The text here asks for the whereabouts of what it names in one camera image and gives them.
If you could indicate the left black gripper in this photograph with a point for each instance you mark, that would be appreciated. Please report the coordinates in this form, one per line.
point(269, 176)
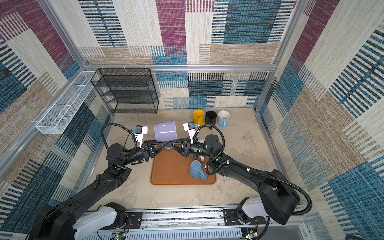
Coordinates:
point(146, 152)

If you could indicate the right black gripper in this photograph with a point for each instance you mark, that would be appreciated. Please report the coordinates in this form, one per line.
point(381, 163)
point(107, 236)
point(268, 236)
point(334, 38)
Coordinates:
point(185, 148)

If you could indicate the lavender mug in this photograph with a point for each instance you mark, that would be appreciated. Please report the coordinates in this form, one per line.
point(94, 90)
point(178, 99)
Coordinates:
point(166, 131)

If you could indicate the teal blue mug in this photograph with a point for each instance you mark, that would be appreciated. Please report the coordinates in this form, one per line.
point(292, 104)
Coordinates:
point(196, 171)

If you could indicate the yellow mug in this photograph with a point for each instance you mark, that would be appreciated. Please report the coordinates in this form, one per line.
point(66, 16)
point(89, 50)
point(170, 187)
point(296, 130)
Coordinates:
point(198, 117)

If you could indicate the black mug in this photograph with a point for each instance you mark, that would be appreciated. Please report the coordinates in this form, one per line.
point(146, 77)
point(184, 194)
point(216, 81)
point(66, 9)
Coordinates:
point(211, 118)

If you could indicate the light blue mug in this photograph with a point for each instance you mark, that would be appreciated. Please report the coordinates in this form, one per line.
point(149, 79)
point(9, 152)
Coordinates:
point(223, 118)

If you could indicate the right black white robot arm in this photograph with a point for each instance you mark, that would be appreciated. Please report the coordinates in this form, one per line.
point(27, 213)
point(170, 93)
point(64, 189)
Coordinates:
point(278, 197)

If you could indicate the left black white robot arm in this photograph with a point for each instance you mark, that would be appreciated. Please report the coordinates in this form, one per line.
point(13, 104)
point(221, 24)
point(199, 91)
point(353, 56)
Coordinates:
point(66, 220)

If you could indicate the brown rectangular tray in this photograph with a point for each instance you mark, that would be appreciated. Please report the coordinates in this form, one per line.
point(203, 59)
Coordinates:
point(171, 169)

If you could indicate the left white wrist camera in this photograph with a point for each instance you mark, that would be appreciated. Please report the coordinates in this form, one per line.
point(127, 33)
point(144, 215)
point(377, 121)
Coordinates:
point(139, 132)

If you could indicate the black wire shelf rack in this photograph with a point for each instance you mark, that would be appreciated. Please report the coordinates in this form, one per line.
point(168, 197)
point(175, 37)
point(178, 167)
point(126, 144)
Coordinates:
point(127, 90)

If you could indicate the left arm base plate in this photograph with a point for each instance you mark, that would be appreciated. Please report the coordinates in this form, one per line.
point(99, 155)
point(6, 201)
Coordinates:
point(128, 220)

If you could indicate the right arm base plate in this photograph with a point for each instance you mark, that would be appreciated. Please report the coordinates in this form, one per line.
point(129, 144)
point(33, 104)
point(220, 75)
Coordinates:
point(231, 218)

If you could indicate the white mesh wall basket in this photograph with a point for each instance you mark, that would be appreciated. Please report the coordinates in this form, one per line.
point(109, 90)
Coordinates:
point(58, 117)

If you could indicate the aluminium front rail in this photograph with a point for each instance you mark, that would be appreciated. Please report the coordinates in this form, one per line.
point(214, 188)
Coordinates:
point(204, 223)

